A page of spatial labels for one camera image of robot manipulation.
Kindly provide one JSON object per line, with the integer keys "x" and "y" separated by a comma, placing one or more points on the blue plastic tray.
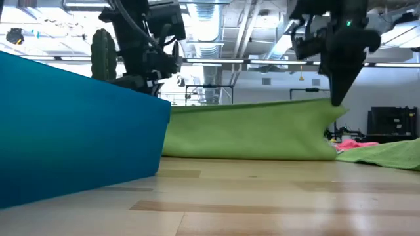
{"x": 65, "y": 131}

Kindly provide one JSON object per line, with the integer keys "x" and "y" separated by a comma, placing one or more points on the black low desk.
{"x": 387, "y": 138}

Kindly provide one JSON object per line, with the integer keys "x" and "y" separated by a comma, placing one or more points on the green cactus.
{"x": 102, "y": 52}

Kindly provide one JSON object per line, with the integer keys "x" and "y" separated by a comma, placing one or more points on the black ceiling device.
{"x": 14, "y": 36}

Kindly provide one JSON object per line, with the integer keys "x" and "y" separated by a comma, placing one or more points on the grey wall vent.
{"x": 266, "y": 81}
{"x": 316, "y": 82}

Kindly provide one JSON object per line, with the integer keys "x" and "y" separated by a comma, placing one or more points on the green microfiber towel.
{"x": 387, "y": 154}
{"x": 246, "y": 131}

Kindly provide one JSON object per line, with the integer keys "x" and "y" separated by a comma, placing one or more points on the silver slanted ventilation duct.
{"x": 279, "y": 49}

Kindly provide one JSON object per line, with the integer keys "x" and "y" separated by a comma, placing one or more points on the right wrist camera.
{"x": 308, "y": 47}

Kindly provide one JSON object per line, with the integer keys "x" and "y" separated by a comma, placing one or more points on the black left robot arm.
{"x": 128, "y": 19}

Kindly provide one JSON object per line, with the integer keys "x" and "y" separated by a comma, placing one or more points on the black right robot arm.
{"x": 338, "y": 13}

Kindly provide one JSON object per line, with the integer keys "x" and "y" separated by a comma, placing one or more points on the long light bar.
{"x": 229, "y": 61}

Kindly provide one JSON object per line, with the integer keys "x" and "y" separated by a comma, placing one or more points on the pink microfiber towel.
{"x": 354, "y": 144}

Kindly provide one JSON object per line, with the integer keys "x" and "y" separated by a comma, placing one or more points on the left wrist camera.
{"x": 164, "y": 60}

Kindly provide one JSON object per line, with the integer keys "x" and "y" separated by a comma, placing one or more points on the black cabinet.
{"x": 392, "y": 119}

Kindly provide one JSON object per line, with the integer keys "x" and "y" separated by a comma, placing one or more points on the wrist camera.
{"x": 308, "y": 47}
{"x": 164, "y": 60}

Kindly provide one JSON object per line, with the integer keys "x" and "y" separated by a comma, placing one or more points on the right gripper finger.
{"x": 341, "y": 88}

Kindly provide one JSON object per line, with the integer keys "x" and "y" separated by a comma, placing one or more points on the black background robot arm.
{"x": 348, "y": 132}

